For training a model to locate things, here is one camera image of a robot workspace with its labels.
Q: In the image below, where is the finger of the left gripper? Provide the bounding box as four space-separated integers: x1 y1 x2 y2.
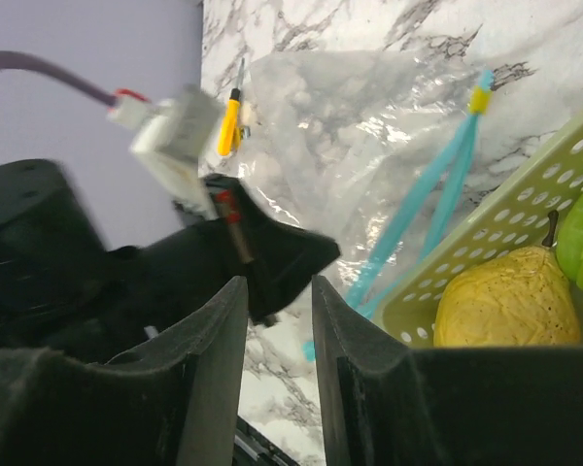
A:
204 174 340 325

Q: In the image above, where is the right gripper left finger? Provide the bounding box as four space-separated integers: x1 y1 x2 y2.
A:
0 278 248 465

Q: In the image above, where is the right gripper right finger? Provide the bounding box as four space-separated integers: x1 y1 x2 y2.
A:
312 277 583 465

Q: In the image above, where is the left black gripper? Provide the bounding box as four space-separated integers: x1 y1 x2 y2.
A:
0 159 233 363

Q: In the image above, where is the clear zip top bag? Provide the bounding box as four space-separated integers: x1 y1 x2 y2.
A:
204 51 495 318

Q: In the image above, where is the yellow toy pear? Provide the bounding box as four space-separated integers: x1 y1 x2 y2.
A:
433 211 581 348

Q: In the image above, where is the green perforated plastic basket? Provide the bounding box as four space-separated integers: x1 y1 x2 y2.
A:
372 110 583 348

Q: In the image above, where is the yellow handled screwdriver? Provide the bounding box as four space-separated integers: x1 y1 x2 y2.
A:
218 58 250 157

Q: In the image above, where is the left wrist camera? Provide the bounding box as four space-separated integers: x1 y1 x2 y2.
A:
108 84 222 219

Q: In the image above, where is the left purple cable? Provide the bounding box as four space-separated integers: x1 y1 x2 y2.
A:
0 50 122 106

